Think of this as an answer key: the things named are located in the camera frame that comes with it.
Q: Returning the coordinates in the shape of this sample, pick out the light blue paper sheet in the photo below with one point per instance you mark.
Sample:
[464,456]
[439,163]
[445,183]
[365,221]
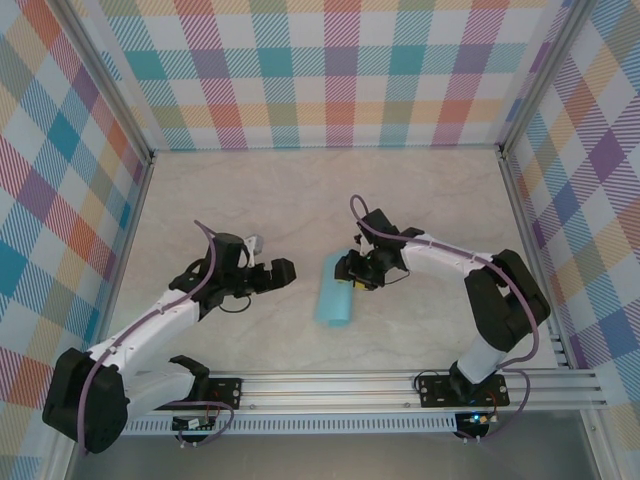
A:
[332,300]

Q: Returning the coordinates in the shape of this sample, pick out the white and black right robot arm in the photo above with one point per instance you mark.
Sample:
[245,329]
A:
[440,260]

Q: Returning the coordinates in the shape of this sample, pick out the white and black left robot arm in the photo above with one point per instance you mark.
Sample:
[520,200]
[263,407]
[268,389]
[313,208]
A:
[150,325]

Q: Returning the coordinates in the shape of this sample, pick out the grey metal sheet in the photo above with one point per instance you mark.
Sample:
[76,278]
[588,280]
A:
[325,457]

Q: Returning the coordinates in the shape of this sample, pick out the aluminium side rail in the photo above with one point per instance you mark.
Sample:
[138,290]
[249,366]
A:
[531,250]
[125,250]

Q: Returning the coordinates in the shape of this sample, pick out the aluminium mounting rail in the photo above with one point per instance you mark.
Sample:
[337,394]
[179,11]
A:
[325,392]

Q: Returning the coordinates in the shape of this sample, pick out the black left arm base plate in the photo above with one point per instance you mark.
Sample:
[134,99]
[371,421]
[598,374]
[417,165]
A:
[227,392]

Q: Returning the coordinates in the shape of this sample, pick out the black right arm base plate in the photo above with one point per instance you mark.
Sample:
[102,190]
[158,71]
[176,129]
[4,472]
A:
[435,392]

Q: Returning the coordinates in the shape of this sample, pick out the aluminium frame post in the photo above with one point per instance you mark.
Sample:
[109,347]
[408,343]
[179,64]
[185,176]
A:
[62,467]
[597,450]
[539,75]
[114,85]

